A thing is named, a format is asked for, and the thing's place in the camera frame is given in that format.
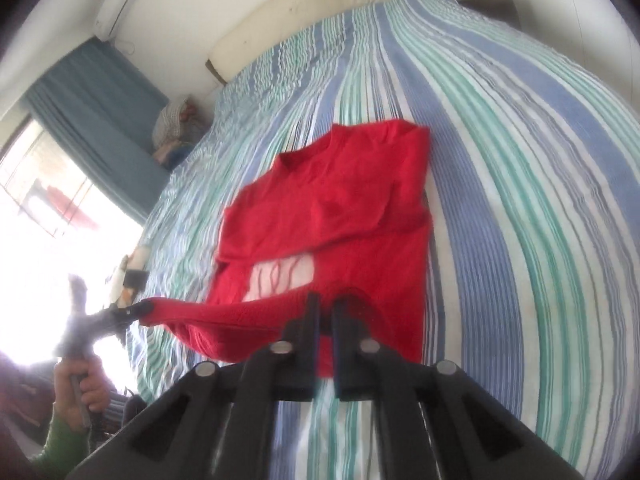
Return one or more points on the striped bed sheet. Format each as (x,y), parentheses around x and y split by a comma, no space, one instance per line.
(533,268)

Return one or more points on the blue curtain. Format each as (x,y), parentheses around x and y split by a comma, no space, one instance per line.
(101,111)

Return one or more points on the red sweater with white rabbit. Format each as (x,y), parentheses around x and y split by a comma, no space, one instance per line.
(345,217)

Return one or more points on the black and beige object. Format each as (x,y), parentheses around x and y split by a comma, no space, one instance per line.
(135,274)

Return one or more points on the pile of clothes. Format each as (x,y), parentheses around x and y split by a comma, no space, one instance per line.
(178,128)

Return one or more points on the white air conditioner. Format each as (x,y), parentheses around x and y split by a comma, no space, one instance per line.
(110,16)

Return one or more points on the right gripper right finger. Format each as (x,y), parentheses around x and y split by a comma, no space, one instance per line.
(434,421)

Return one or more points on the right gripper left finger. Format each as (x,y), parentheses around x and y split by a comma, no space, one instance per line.
(216,422)

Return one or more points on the person's left hand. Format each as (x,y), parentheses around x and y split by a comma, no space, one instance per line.
(80,385)

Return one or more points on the green sleeved left forearm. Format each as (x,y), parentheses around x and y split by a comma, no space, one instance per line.
(65,448)

